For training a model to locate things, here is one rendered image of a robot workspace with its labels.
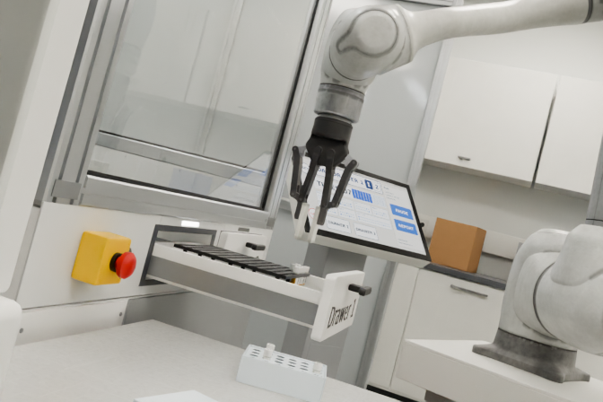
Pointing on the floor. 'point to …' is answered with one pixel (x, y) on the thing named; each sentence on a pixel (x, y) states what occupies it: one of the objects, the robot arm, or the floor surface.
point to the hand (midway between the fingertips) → (308, 222)
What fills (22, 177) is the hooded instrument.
